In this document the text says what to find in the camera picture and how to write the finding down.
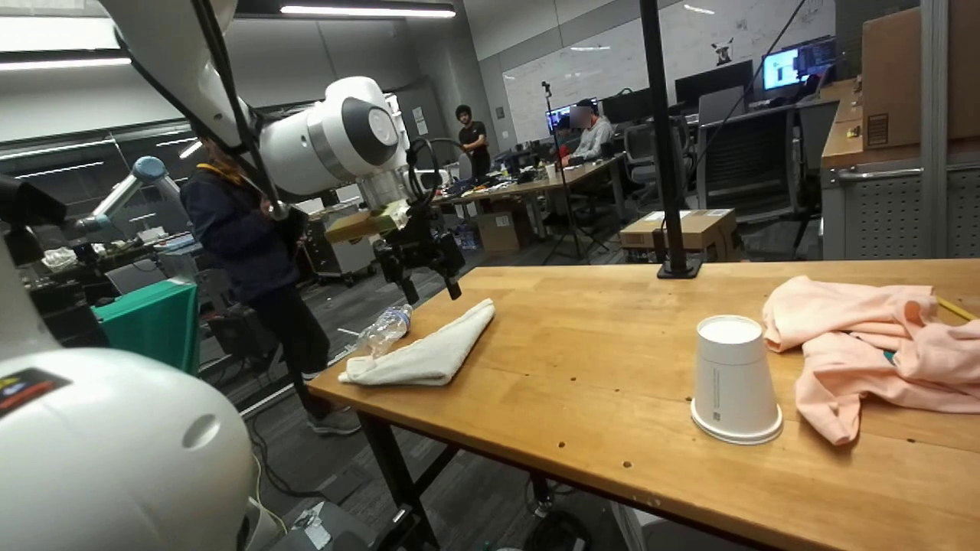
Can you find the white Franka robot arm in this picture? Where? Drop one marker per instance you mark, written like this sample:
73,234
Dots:
111,460

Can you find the white towel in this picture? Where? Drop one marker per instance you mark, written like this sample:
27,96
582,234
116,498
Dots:
430,352

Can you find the low wooden box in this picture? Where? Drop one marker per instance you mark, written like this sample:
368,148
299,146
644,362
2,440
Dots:
694,228

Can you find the standing person in black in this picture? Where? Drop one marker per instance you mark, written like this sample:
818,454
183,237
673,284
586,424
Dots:
474,142

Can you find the grey mesh cabinet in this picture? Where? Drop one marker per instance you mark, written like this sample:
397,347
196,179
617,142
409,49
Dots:
878,210

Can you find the small grey-blue robot arm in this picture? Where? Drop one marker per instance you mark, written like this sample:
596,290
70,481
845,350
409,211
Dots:
125,189

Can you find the pink cloth garment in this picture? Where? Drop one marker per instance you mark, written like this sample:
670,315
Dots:
869,340

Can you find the black vertical stand pole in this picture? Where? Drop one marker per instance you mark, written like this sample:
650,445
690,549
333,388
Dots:
661,134

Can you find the grey metal post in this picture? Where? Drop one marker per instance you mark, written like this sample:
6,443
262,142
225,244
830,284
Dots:
936,124

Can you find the black table leg frame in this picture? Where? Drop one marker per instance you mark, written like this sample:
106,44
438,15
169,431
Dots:
394,469

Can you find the lit computer monitor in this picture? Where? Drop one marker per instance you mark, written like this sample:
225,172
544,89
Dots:
785,69

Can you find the green plastic bin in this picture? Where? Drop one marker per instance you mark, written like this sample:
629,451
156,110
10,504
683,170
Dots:
153,322

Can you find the person in dark jacket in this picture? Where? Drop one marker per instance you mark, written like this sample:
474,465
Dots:
247,245

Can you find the large cardboard box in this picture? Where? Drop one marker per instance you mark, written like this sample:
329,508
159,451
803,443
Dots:
895,72

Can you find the white paper cup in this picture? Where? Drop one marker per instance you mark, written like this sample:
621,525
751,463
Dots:
733,376

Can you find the seated person in grey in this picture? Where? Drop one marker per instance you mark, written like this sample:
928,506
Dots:
596,137

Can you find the yellow pencil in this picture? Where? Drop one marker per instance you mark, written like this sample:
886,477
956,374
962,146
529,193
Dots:
956,307

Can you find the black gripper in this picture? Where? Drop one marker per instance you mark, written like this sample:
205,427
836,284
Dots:
423,244

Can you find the dark computer monitor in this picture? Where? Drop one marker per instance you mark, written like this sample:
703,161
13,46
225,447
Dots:
713,84

